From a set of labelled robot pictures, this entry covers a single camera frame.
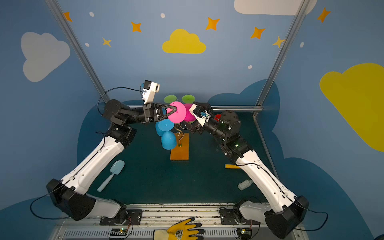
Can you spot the white brush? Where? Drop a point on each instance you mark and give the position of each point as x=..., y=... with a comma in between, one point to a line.
x=245, y=184

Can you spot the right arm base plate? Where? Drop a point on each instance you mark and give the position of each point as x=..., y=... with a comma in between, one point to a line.
x=232, y=217

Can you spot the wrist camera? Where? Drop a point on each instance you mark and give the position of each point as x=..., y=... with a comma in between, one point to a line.
x=149, y=89
x=202, y=112

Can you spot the front blue wine glass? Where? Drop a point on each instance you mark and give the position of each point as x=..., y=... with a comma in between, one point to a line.
x=168, y=139

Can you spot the right green wine glass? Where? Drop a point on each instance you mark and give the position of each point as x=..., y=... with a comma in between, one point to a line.
x=188, y=99

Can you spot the gold wire glass rack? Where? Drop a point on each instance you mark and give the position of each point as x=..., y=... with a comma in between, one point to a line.
x=179, y=127

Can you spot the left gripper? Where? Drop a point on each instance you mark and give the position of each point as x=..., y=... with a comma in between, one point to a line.
x=154, y=112

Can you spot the blue wine glass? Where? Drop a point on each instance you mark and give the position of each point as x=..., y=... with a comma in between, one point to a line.
x=158, y=130
x=168, y=139

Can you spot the yellow toy shovel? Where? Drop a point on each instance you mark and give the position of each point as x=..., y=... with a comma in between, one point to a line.
x=228, y=166

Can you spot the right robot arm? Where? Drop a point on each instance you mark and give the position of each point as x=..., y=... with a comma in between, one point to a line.
x=284, y=210

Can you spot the left circuit board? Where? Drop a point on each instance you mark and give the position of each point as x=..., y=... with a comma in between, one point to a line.
x=119, y=232

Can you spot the light blue toy spatula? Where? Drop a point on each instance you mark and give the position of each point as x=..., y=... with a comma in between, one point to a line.
x=116, y=168

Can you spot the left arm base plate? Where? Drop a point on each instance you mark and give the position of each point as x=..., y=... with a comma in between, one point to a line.
x=129, y=217

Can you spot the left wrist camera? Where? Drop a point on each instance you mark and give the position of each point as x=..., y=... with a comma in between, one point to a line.
x=149, y=89

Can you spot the orange wooden rack base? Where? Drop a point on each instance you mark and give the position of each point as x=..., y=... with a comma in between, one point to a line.
x=181, y=151

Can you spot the right circuit board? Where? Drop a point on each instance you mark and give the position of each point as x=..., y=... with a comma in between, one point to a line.
x=244, y=234

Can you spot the pink wine glass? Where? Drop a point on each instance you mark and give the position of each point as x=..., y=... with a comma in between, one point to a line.
x=182, y=113

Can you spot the yellow black work glove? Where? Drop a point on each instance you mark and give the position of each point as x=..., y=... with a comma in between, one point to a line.
x=187, y=229

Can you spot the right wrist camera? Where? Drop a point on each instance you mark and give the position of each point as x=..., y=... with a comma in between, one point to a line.
x=202, y=112

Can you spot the left green wine glass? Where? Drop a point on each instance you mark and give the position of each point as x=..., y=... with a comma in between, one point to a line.
x=170, y=99

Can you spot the red wine glass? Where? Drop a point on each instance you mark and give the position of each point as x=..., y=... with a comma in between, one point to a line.
x=218, y=117

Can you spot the green wine glass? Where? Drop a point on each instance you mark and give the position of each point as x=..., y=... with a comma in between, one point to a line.
x=188, y=99
x=170, y=99

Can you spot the rear blue wine glass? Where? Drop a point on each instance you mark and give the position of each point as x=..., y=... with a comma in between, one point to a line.
x=158, y=130

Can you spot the aluminium frame rail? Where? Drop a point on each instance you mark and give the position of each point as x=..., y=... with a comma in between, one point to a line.
x=216, y=108

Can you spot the circuit board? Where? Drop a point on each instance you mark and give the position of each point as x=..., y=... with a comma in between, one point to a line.
x=244, y=234
x=119, y=232

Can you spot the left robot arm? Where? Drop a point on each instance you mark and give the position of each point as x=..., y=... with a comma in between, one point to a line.
x=69, y=194

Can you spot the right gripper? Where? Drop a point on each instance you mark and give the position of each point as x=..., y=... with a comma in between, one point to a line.
x=197, y=125

